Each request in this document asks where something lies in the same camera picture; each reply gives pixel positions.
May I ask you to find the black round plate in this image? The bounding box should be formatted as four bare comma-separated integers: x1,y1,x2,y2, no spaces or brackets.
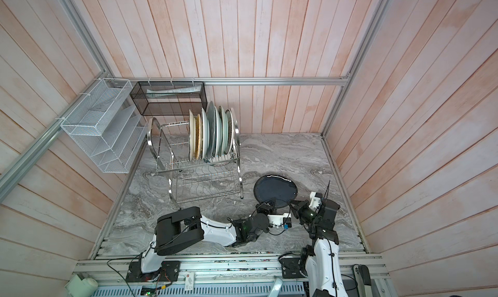
253,175,298,209

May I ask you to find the stainless steel dish rack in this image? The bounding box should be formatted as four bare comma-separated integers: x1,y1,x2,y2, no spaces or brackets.
147,118,244,208

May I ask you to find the light blue flower plate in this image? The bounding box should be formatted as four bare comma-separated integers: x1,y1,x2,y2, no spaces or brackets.
225,109,235,154

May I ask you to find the white green clover plate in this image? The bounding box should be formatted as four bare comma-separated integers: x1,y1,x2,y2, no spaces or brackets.
219,106,229,154

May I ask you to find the large teal plate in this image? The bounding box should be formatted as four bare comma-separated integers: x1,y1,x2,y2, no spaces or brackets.
207,101,222,158

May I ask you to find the orange sunburst plate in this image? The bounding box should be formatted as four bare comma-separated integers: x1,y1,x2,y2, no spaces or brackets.
202,109,210,160
230,108,239,153

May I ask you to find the yellow woven coaster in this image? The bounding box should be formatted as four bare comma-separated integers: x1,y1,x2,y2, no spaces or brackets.
195,114,202,160

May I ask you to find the cream floral plate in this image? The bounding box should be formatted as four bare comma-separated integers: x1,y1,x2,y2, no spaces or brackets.
189,110,196,160

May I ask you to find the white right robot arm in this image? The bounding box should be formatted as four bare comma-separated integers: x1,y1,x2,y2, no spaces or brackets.
291,198,348,296

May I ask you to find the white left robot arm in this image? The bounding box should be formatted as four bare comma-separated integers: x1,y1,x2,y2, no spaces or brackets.
139,199,292,274

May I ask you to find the green rim lettered plate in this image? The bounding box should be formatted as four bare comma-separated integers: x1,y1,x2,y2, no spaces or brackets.
210,154,233,167

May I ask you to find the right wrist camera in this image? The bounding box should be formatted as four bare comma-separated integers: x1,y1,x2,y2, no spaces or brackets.
309,192,323,213

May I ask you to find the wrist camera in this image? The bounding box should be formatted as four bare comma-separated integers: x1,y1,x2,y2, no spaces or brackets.
267,213,292,230
309,192,323,213

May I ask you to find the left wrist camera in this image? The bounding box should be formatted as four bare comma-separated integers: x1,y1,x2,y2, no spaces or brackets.
267,213,292,230

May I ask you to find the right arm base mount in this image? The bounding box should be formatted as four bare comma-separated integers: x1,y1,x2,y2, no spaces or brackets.
279,257,307,279

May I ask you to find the aluminium front rail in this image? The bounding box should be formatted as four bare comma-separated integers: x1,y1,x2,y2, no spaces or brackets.
73,252,398,296

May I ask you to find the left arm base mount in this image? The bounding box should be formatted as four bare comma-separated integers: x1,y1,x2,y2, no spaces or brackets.
125,261,180,283

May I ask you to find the black mesh wall basket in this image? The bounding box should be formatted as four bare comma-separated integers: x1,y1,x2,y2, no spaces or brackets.
130,81,208,116

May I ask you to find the white wire mesh shelf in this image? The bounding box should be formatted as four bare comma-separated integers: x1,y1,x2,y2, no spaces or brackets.
61,78,146,174

